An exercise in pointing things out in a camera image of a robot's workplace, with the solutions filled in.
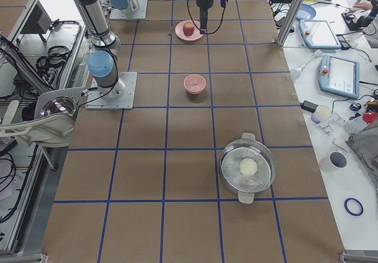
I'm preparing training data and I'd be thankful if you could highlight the pink plate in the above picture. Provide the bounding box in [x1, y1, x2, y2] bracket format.
[175, 20, 203, 41]

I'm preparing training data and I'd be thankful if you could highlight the aluminium frame post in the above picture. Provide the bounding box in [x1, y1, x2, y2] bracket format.
[276, 0, 304, 47]

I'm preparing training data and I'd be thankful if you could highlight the white steamed bun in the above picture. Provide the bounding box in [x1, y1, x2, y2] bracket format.
[239, 158, 258, 176]

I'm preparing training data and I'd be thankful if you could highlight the black power adapter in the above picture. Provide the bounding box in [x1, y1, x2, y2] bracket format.
[300, 100, 318, 113]

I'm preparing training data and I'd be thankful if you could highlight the red apple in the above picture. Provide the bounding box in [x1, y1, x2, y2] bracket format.
[183, 22, 195, 37]

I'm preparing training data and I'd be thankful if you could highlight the grey cloth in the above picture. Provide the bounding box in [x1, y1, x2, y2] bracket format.
[346, 126, 378, 191]

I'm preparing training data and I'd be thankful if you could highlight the blue teach pendant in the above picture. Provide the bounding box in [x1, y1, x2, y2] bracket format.
[299, 20, 341, 50]
[318, 55, 360, 99]

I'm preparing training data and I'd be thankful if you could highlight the white purple cup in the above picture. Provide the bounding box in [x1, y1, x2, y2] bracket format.
[311, 105, 331, 124]

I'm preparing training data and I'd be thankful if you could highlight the pink bowl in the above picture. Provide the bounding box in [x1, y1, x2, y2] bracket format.
[183, 74, 207, 95]

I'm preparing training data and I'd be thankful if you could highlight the blue rubber ring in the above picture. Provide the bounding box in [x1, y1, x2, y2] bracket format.
[343, 197, 364, 216]

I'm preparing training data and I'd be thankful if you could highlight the upper blue teach pendant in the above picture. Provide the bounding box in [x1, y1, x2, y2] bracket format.
[299, 20, 341, 50]

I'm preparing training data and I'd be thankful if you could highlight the lower blue teach pendant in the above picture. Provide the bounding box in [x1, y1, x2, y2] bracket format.
[318, 55, 360, 99]

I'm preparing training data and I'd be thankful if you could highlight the blue plate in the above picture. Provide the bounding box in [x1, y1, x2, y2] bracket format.
[295, 4, 317, 21]

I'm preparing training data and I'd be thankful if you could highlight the steel steamer pot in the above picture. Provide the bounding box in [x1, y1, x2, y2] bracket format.
[219, 132, 277, 204]

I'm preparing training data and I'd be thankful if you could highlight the white cup dark inside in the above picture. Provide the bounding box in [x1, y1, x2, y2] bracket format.
[319, 151, 348, 173]

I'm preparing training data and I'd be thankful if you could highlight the glass pot lid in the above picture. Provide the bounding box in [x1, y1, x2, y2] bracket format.
[40, 96, 76, 117]

